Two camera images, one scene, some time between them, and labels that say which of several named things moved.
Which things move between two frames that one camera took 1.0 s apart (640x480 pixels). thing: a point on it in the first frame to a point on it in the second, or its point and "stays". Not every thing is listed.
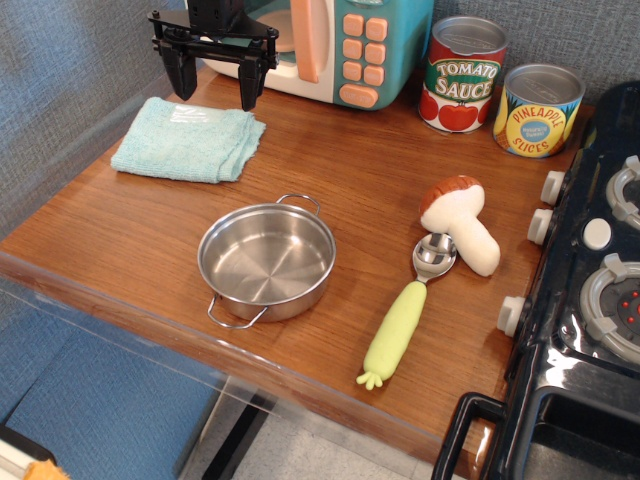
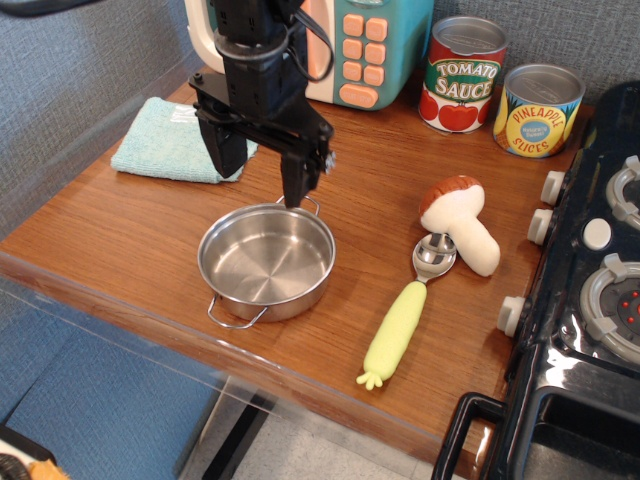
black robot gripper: [216, 30] to [267, 91]
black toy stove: [572, 390] stays
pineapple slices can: [537, 110] stays
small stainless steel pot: [276, 256] stays
